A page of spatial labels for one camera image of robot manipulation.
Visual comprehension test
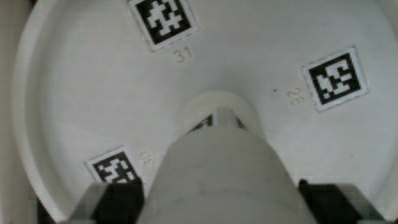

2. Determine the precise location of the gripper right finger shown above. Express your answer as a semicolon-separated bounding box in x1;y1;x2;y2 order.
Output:
299;179;386;224

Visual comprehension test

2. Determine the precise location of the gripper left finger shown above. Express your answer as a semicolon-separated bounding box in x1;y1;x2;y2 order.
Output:
70;181;145;224

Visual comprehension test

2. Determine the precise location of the white cylindrical table leg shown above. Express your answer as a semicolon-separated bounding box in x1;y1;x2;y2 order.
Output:
138;91;317;224

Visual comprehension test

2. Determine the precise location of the white round table top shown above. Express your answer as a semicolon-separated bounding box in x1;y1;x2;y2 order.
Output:
13;0;398;224

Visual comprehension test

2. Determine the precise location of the white front fence bar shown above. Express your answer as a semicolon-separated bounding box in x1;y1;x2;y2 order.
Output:
0;0;36;224

